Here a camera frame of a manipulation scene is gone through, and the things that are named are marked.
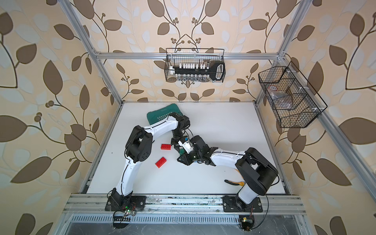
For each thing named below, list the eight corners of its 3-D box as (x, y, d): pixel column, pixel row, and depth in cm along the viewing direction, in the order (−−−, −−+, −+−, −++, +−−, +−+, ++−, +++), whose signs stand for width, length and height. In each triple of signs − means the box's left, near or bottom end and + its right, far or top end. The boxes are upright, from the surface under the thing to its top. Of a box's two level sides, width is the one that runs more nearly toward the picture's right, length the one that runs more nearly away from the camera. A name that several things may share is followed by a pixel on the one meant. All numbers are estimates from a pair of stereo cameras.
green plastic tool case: (149, 126, 107) (148, 122, 104) (146, 116, 114) (144, 112, 110) (181, 114, 115) (181, 110, 111) (176, 106, 121) (175, 101, 117)
